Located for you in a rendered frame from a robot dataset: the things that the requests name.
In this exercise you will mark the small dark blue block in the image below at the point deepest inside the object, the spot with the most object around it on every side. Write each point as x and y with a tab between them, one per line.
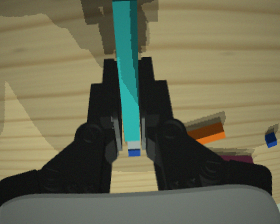
134	152

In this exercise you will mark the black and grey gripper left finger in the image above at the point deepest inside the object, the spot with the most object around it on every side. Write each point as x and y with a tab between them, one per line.
80	167

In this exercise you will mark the pink rod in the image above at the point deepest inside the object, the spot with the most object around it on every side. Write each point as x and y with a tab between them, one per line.
247	159

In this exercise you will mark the grey rod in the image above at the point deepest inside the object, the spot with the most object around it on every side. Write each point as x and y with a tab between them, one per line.
133	145

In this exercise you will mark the turquoise rod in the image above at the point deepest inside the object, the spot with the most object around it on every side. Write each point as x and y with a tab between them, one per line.
126	39

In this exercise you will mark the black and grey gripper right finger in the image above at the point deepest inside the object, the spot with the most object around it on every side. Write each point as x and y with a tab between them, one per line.
185	162

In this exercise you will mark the orange rod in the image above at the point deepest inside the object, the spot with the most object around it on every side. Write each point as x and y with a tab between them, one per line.
208	133

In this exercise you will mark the small blue cube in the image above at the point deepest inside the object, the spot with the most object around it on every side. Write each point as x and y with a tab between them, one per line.
271	140

